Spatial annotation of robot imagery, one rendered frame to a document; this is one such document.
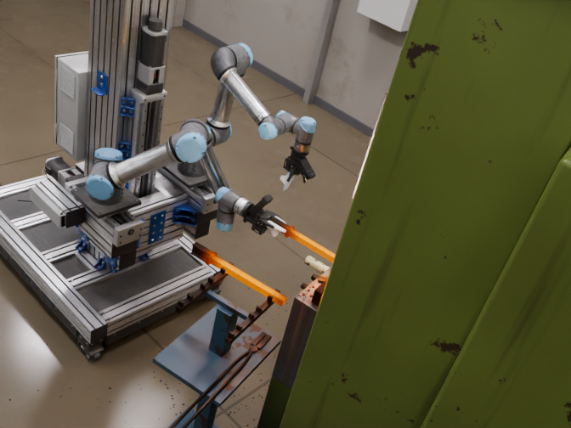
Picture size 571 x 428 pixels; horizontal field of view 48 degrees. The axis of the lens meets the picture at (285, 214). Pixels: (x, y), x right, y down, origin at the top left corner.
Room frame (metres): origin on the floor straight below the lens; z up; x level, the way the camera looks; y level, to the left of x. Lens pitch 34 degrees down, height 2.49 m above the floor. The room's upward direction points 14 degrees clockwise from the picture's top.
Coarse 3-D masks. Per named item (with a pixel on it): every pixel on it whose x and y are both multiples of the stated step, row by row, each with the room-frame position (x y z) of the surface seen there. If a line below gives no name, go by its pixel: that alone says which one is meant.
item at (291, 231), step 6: (276, 222) 2.13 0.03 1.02; (282, 222) 2.14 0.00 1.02; (288, 228) 2.11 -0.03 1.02; (294, 228) 2.13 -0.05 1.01; (288, 234) 2.10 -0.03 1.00; (294, 234) 2.09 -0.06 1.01; (300, 234) 2.10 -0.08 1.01; (300, 240) 2.07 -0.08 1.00; (306, 240) 2.07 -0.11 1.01; (312, 240) 2.08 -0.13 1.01; (306, 246) 2.06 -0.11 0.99; (312, 246) 2.05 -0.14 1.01; (318, 246) 2.05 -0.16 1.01; (318, 252) 2.03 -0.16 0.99; (324, 252) 2.02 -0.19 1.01; (330, 252) 2.03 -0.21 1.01; (330, 258) 2.01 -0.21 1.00
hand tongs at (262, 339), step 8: (264, 336) 1.78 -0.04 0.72; (256, 344) 1.72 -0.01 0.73; (264, 344) 1.74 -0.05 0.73; (248, 352) 1.67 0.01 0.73; (240, 368) 1.59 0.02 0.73; (232, 376) 1.54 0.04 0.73; (224, 384) 1.50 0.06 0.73; (216, 392) 1.46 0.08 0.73; (200, 400) 1.41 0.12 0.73; (208, 400) 1.42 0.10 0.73; (200, 408) 1.37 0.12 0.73; (184, 416) 1.33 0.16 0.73; (192, 416) 1.34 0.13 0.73; (176, 424) 1.30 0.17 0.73; (184, 424) 1.30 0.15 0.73
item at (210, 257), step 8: (200, 248) 1.86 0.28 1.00; (200, 256) 1.86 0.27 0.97; (208, 256) 1.83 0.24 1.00; (216, 256) 1.85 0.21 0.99; (208, 264) 1.83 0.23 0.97; (216, 264) 1.82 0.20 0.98; (224, 264) 1.82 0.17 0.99; (232, 272) 1.79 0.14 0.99; (240, 272) 1.80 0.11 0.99; (240, 280) 1.78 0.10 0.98; (248, 280) 1.77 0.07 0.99; (256, 280) 1.78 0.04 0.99; (256, 288) 1.75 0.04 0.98; (264, 288) 1.75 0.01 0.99; (280, 296) 1.72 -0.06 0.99; (280, 304) 1.70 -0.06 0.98
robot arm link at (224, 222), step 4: (220, 212) 2.23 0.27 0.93; (224, 212) 2.22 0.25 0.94; (232, 212) 2.23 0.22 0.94; (220, 216) 2.23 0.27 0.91; (224, 216) 2.22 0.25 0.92; (228, 216) 2.23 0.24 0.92; (232, 216) 2.24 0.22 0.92; (216, 220) 2.26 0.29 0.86; (220, 220) 2.23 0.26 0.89; (224, 220) 2.22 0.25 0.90; (228, 220) 2.23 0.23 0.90; (232, 220) 2.24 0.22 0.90; (216, 224) 2.24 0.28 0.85; (220, 224) 2.23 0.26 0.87; (224, 224) 2.22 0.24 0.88; (228, 224) 2.23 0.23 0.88; (232, 224) 2.25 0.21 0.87; (220, 228) 2.23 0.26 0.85; (224, 228) 2.23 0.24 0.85; (228, 228) 2.23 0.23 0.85
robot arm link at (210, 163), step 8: (192, 120) 2.30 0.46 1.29; (200, 120) 2.33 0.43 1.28; (208, 136) 2.34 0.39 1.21; (208, 144) 2.33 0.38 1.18; (208, 152) 2.33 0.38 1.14; (200, 160) 2.34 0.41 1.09; (208, 160) 2.33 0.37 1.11; (216, 160) 2.35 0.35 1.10; (208, 168) 2.33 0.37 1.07; (216, 168) 2.34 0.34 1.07; (208, 176) 2.34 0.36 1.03; (216, 176) 2.34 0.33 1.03; (224, 176) 2.38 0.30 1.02; (216, 184) 2.34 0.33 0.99; (224, 184) 2.36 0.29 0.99; (216, 192) 2.34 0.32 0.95
